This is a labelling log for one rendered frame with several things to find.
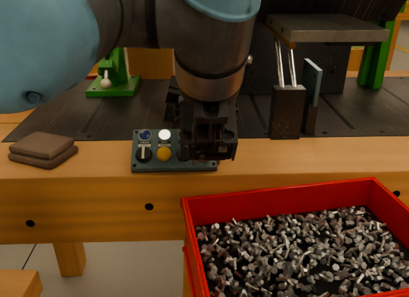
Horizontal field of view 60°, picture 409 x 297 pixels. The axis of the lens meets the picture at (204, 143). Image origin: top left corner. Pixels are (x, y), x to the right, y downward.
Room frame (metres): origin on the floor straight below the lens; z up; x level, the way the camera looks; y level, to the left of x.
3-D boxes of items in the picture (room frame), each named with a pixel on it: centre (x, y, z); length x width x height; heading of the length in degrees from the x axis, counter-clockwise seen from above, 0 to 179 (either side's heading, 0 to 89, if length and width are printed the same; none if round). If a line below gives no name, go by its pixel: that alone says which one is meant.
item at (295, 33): (0.77, -0.21, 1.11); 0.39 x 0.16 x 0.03; 2
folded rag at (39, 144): (0.58, 0.30, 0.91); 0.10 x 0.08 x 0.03; 68
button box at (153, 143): (0.57, 0.05, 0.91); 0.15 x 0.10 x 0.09; 92
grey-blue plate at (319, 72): (0.71, -0.22, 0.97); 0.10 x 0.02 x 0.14; 2
